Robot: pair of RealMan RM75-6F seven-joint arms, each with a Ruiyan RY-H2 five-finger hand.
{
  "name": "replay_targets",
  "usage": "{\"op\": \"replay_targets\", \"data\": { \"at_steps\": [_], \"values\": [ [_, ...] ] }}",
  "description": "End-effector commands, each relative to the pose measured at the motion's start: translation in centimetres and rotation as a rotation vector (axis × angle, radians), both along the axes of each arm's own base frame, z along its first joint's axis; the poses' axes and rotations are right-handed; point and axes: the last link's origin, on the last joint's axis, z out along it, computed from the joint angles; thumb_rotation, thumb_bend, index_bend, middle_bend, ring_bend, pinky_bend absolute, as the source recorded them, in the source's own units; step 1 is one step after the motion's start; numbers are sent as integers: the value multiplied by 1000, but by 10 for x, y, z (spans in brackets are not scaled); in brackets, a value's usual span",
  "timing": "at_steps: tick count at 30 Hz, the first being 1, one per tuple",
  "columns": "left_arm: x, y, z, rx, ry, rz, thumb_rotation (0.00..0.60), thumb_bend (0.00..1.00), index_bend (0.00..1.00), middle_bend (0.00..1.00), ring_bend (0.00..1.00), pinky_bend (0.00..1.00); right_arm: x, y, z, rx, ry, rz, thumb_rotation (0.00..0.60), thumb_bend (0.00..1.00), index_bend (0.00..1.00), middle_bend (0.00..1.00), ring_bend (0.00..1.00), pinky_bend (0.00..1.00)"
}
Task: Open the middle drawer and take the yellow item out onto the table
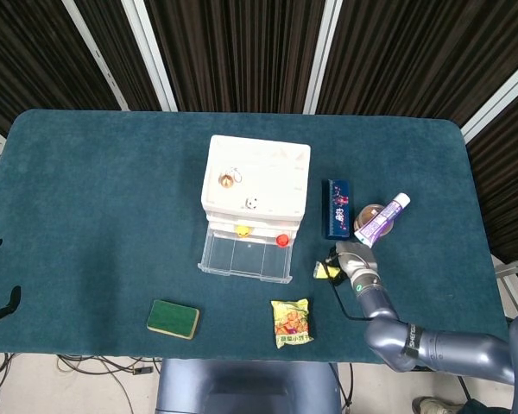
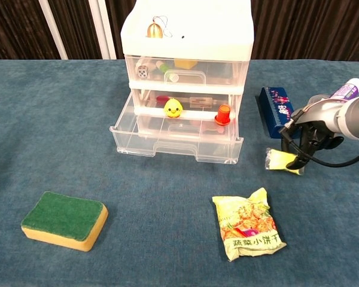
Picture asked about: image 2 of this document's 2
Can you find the red cup toy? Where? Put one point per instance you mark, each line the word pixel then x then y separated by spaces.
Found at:
pixel 222 115

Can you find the red flat toy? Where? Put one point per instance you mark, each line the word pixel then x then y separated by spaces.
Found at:
pixel 163 98

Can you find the yellow chick toy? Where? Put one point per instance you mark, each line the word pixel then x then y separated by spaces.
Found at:
pixel 173 108

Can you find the purple white tube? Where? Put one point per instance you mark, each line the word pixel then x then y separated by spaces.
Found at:
pixel 347 88

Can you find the green yellow sponge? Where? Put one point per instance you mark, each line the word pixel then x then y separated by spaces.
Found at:
pixel 63 215

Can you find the dark brown curtain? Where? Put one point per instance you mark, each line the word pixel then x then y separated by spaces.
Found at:
pixel 18 30

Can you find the green white cylinder toy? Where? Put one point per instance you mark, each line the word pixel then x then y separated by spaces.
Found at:
pixel 164 68

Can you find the yellow block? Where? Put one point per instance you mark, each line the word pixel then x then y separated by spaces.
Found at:
pixel 185 63

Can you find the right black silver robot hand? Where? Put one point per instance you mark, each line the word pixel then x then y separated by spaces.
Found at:
pixel 317 125

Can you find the dark blue carton box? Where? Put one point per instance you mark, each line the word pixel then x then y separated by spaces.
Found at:
pixel 275 104

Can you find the white plastic drawer unit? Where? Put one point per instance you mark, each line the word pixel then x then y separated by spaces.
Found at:
pixel 197 30

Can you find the small yellow packet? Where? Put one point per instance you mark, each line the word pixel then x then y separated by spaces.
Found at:
pixel 278 158

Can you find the white post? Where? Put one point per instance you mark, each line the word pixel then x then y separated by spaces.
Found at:
pixel 103 30
pixel 52 30

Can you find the blue tablecloth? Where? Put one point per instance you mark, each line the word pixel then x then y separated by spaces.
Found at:
pixel 137 185

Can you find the clear drawer with chick toy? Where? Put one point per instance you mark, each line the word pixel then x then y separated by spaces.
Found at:
pixel 137 143

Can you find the yellow green snack packet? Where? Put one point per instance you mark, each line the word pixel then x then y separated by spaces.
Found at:
pixel 248 227

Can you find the clear drawer with dice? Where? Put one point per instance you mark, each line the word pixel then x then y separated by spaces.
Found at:
pixel 221 73

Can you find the white dice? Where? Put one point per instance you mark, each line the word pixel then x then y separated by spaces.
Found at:
pixel 142 72

